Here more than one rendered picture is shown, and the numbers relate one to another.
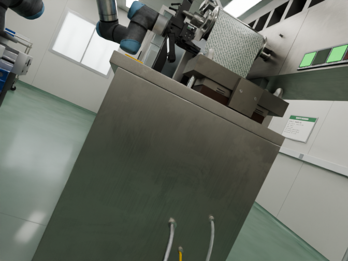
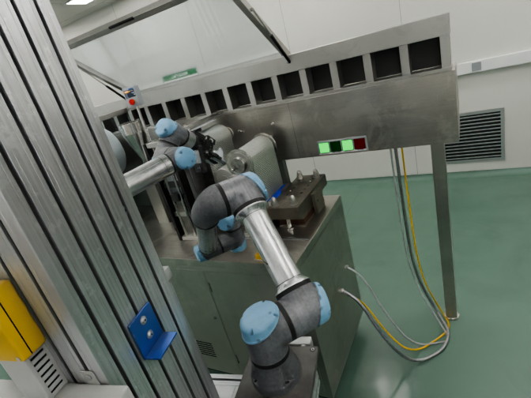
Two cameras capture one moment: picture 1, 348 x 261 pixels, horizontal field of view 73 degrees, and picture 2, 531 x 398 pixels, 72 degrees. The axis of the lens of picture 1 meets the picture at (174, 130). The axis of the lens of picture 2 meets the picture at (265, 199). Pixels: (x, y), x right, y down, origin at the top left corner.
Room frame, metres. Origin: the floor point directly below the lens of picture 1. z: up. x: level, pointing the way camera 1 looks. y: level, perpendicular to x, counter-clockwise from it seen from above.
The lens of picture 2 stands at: (-0.19, 1.13, 1.69)
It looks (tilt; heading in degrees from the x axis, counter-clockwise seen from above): 21 degrees down; 317
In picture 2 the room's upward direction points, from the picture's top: 16 degrees counter-clockwise
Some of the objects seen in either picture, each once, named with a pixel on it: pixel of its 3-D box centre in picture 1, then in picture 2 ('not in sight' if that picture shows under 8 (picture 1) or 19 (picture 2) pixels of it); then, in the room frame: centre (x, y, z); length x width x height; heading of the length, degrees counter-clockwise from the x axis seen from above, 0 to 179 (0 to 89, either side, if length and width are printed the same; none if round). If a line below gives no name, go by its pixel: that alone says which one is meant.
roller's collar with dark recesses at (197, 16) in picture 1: (197, 19); not in sight; (1.31, 0.14, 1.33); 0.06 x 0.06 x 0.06; 14
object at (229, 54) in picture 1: (225, 61); (269, 179); (1.04, -0.08, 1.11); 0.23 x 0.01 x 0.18; 104
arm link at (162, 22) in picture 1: (160, 25); not in sight; (0.97, 0.23, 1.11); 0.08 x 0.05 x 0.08; 14
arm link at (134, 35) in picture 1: (129, 38); (232, 239); (0.95, 0.32, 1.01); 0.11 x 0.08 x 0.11; 66
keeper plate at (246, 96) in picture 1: (245, 98); (318, 199); (0.85, -0.18, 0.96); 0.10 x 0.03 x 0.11; 104
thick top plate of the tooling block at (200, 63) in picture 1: (234, 88); (299, 195); (0.94, -0.15, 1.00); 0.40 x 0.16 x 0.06; 104
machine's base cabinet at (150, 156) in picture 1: (135, 147); (164, 283); (1.99, 0.24, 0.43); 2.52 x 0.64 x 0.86; 14
